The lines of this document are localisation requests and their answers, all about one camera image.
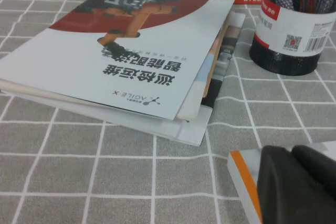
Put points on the black mesh pen holder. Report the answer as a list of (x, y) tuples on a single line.
[(283, 24)]

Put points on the stack of books underneath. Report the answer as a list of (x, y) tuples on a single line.
[(189, 132)]

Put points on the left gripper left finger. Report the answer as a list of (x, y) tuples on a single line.
[(283, 197)]

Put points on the tan-edged booklet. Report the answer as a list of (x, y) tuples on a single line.
[(191, 103)]

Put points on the orange-edged ROS book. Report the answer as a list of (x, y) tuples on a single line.
[(241, 171)]

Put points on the red white AgileX brochure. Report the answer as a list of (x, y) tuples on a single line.
[(131, 51)]

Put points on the grey white-grid tablecloth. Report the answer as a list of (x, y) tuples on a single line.
[(78, 169)]

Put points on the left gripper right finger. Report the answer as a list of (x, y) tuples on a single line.
[(319, 169)]

